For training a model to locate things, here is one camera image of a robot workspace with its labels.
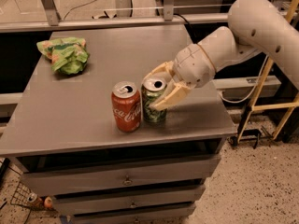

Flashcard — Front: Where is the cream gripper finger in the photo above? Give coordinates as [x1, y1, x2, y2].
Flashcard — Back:
[143, 61, 175, 83]
[150, 79, 192, 111]

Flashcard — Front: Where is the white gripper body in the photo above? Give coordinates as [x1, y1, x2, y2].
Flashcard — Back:
[173, 44, 216, 89]

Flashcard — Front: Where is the green soda can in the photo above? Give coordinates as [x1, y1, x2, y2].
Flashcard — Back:
[141, 76, 168, 124]

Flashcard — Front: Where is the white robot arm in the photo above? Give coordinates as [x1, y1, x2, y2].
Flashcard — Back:
[149, 0, 299, 111]

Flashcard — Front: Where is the red coke can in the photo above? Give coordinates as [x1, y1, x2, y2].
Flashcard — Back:
[111, 81, 141, 133]

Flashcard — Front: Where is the can in basket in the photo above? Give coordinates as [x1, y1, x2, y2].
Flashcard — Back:
[27, 192, 43, 207]

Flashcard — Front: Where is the green chip bag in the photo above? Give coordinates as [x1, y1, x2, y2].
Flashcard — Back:
[36, 37, 89, 75]

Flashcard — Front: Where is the grey drawer cabinet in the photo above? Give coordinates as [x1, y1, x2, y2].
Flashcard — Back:
[0, 26, 235, 224]

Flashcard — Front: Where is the bottom grey drawer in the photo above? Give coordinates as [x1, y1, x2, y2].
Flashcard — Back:
[72, 203, 195, 224]

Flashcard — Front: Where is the grey drawer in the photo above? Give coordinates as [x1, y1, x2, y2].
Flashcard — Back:
[21, 155, 221, 196]
[72, 203, 195, 224]
[53, 185, 206, 215]

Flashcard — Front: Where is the grey metal railing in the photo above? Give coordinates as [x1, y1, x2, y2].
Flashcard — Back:
[0, 0, 292, 34]

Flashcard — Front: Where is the top grey drawer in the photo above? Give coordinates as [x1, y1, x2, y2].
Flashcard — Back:
[21, 155, 221, 196]

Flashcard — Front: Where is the middle grey drawer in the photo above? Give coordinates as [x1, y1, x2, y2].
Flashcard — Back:
[53, 185, 206, 215]

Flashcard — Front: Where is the black cable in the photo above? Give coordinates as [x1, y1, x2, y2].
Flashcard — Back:
[173, 13, 200, 45]

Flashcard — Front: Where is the white cable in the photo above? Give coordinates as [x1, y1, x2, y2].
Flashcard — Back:
[219, 54, 269, 105]

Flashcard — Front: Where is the wire basket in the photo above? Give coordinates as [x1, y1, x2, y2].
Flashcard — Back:
[10, 182, 39, 209]

